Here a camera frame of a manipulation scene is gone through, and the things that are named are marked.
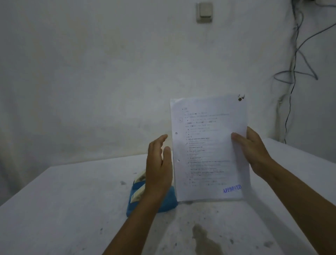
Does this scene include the person's left hand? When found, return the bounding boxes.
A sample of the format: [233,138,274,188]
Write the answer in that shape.
[145,135,173,200]

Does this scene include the person's right hand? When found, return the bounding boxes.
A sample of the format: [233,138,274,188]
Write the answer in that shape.
[231,126,276,182]

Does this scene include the printed white paper sheet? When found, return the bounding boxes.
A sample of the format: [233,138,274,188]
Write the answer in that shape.
[170,94,250,202]

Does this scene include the person's left forearm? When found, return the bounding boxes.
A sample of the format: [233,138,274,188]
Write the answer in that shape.
[102,193,161,255]

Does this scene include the person's right forearm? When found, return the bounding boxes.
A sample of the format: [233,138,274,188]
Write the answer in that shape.
[262,160,336,255]

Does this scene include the dark hanging wall cables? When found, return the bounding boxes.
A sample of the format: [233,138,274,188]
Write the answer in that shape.
[273,0,336,144]

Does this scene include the white wall switch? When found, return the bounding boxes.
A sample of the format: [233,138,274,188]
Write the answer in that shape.
[196,2,213,23]

